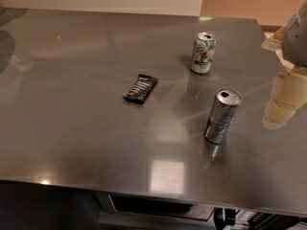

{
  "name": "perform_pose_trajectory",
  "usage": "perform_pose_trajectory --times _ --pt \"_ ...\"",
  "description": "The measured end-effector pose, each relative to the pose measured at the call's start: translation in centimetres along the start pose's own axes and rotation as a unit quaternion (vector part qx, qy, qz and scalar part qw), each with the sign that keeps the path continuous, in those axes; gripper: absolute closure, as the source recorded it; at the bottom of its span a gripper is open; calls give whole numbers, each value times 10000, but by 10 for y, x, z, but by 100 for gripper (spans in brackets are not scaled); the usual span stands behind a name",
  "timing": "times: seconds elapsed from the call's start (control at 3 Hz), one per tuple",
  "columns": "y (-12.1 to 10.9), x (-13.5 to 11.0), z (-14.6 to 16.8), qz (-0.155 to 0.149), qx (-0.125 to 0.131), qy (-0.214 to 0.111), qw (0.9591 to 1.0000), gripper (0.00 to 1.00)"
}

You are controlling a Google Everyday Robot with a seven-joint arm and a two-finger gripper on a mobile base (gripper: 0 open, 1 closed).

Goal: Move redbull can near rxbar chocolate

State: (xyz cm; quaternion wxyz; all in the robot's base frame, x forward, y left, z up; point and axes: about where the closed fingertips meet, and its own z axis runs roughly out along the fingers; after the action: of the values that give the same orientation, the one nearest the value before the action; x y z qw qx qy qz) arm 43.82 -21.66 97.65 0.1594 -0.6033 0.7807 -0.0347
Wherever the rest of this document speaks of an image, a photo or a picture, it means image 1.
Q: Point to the silver redbull can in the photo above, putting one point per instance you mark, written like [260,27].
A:
[224,107]

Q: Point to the black rxbar chocolate wrapper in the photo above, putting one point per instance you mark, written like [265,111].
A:
[141,90]

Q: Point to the white green soda can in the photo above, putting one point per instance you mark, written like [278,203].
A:
[203,52]

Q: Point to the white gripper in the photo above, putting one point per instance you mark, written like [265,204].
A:
[296,41]

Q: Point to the drawer under table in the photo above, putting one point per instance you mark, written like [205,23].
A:
[152,212]

